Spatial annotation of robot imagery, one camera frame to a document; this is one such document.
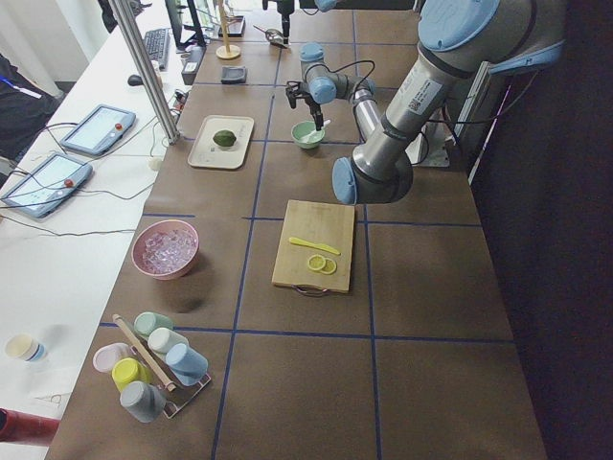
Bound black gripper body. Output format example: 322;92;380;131
284;80;320;115

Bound mint green bowl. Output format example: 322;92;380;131
290;121;326;150

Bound white plastic spoon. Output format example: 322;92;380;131
300;120;331;143

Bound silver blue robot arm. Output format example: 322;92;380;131
285;0;567;205

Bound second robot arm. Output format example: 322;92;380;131
274;0;424;44

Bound pink bowl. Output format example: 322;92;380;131
131;219;199;280

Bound metal scoop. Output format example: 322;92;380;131
254;25;288;49

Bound dark grey square dish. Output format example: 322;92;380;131
220;66;248;84

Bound wooden stand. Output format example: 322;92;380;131
216;1;241;60

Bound bamboo cutting board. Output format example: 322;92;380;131
272;200;355;293

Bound cream rabbit tray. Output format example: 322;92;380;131
188;115;255;170

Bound black monitor stand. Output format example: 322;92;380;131
165;0;206;52

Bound yellow plastic knife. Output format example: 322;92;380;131
288;237;341;256

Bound black keyboard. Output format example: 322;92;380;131
143;29;170;71

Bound black computer mouse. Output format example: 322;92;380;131
127;75;144;87

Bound far teach pendant tablet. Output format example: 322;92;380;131
59;104;136;157

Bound teach pendant tablet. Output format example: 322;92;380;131
1;153;93;219
59;104;136;157

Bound clear ice cubes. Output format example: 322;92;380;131
137;229;197;275

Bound near teach pendant tablet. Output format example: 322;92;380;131
1;153;93;219

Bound green cup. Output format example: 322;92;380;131
133;311;174;340

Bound white cup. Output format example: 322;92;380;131
148;327;189;355

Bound light blue cup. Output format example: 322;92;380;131
165;343;209;386

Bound yellow cup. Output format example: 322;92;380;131
111;357;152;392

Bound pink cup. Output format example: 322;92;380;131
92;342;131;374

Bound grey cup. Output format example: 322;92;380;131
120;380;167;423

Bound paper cup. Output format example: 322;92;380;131
5;333;46;362

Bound red object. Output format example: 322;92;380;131
1;408;60;447

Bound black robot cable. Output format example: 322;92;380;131
323;59;377;97

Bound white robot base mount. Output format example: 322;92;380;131
406;122;454;168

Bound metal cutting board handle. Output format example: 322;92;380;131
293;286;330;298

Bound aluminium frame post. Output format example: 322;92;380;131
109;0;180;145

